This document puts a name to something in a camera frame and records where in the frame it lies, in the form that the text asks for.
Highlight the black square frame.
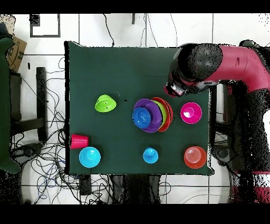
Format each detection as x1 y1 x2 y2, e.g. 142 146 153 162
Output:
30 14 61 38

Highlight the red cup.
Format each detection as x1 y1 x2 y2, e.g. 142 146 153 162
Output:
70 134 90 150

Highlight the dark blue bowl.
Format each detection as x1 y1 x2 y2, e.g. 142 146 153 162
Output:
132 107 152 129

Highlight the grey machine base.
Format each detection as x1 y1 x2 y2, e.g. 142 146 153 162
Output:
10 143 44 163
211 144 236 166

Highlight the green cloth side table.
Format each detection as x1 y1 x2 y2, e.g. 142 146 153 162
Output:
0 37 21 174

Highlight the dark green tablecloth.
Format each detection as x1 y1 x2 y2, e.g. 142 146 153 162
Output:
64 40 216 176

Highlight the tangle of black cables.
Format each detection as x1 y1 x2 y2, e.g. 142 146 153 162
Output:
9 57 119 204

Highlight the small green bowl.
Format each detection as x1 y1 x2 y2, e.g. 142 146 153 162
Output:
94 94 117 113

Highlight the black metal stand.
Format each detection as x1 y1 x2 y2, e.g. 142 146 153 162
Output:
209 84 235 138
9 67 48 142

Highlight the black box on floor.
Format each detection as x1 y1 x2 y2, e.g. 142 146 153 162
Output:
79 174 92 196

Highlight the light blue bowl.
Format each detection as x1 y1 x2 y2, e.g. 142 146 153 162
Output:
79 146 102 169

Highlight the magenta bowl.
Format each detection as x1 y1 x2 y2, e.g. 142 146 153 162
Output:
180 101 203 125

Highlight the wide orange bowl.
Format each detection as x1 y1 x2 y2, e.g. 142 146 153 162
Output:
151 97 174 133

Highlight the black cable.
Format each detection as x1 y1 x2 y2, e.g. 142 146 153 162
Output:
102 14 115 47

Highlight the purple bowl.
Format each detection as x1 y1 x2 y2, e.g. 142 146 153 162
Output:
133 98 163 134

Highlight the cardboard box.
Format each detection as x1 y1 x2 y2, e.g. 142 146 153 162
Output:
6 35 27 72

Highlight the deep orange bowl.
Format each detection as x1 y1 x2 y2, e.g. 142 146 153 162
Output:
184 146 208 170

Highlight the light blue cup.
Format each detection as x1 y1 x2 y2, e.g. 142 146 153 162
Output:
142 147 159 165

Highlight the large green bowl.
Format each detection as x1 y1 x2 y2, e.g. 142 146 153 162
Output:
152 99 169 126

